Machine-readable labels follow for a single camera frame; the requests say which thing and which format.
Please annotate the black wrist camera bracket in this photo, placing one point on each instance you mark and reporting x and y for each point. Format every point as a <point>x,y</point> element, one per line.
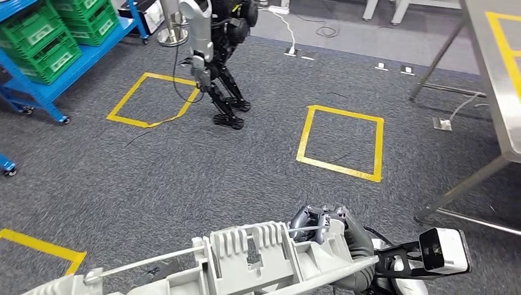
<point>407,248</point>

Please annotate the silver wheel hubcap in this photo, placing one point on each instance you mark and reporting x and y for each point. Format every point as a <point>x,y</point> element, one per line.
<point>260,264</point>

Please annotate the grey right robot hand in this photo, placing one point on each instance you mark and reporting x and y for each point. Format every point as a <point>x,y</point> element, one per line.
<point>358,234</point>

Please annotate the white power strip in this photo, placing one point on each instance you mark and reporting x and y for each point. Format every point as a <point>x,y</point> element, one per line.
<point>278,9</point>

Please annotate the black white box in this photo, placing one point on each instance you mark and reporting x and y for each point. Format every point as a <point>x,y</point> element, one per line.
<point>142,10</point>

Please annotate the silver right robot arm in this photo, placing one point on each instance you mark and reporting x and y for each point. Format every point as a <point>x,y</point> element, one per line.
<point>362,277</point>

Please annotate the black robot foot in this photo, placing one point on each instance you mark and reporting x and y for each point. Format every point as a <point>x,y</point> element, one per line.
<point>162,270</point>

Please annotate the white desk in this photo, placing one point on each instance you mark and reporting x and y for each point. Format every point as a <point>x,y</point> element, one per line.
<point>398,12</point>

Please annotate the steel workbench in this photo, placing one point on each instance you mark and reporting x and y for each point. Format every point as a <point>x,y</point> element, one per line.
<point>511,130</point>

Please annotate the chrome stand base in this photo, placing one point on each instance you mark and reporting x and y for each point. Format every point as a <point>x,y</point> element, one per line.
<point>173,36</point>

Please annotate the yellow floor tape square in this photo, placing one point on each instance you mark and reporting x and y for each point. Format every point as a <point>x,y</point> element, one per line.
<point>305,134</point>
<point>40,246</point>
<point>126,97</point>

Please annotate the green plastic crate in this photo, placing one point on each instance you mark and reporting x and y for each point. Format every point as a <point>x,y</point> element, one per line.
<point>77,6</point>
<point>32,32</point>
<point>53,61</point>
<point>95,28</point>

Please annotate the black silver humanoid robot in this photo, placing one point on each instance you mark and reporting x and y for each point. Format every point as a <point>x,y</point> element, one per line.
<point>201,36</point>

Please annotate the yellow workbench tape outline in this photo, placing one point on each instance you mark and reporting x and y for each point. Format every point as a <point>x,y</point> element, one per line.
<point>501,44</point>

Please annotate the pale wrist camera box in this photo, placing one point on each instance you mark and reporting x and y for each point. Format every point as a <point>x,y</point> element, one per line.
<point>447,250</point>

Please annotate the floor power outlet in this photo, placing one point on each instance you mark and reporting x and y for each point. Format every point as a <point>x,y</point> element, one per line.
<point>290,52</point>
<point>382,66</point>
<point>442,124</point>
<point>307,58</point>
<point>408,70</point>

